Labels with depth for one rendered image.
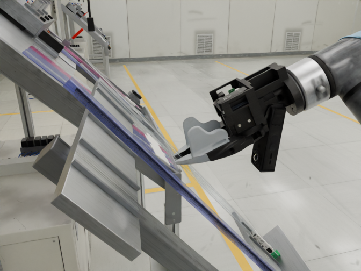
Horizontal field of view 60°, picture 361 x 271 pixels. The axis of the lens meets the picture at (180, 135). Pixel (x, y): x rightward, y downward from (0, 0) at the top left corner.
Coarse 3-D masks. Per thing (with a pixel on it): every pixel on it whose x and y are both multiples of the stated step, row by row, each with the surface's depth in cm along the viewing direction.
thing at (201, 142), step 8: (192, 128) 47; (200, 128) 47; (192, 136) 47; (200, 136) 47; (208, 136) 48; (216, 136) 48; (224, 136) 48; (192, 144) 48; (200, 144) 48; (208, 144) 48; (216, 144) 48; (192, 152) 48; (200, 152) 48; (176, 160) 50; (184, 160) 49; (192, 160) 48; (200, 160) 48; (208, 160) 48
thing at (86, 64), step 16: (80, 64) 42; (96, 80) 43; (112, 96) 45; (128, 112) 46; (144, 128) 47; (160, 144) 49; (192, 176) 52; (208, 192) 53; (224, 208) 55; (240, 224) 57; (272, 256) 61
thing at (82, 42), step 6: (54, 0) 501; (72, 0) 524; (78, 6) 541; (78, 12) 516; (84, 18) 521; (72, 24) 583; (72, 30) 519; (96, 30) 533; (72, 36) 523; (78, 36) 575; (72, 42) 526; (78, 42) 533; (84, 42) 535; (84, 48) 538; (102, 48) 612; (90, 54) 613; (96, 54) 613; (102, 54) 616; (90, 60) 546; (96, 60) 546; (102, 60) 549
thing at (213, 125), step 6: (186, 120) 51; (192, 120) 51; (198, 120) 51; (210, 120) 51; (216, 120) 52; (186, 126) 51; (192, 126) 51; (204, 126) 52; (210, 126) 52; (216, 126) 52; (186, 132) 52; (186, 138) 52; (186, 144) 52; (180, 150) 52; (186, 150) 51
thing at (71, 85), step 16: (80, 96) 33; (96, 112) 34; (112, 128) 35; (128, 144) 36; (144, 160) 37; (160, 160) 39; (176, 176) 40; (192, 192) 41; (208, 208) 42; (224, 224) 43; (240, 240) 44; (256, 256) 46
